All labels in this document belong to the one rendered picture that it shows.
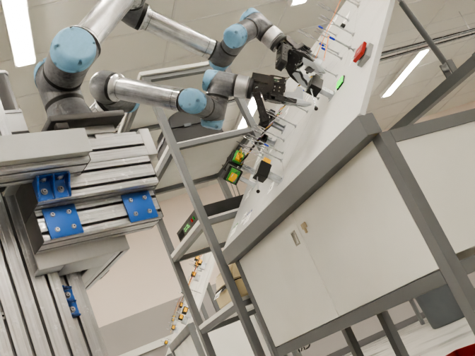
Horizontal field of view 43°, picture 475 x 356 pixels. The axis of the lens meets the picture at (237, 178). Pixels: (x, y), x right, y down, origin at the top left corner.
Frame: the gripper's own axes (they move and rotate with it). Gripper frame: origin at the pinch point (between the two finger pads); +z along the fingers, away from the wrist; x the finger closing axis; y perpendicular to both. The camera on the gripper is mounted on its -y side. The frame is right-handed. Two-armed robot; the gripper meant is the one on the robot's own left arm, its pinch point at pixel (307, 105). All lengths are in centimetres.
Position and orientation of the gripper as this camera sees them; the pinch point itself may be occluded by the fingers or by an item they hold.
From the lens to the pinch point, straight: 202.9
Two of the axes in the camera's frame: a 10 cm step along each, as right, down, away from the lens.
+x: 1.0, 0.3, 9.9
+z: 9.7, 2.0, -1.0
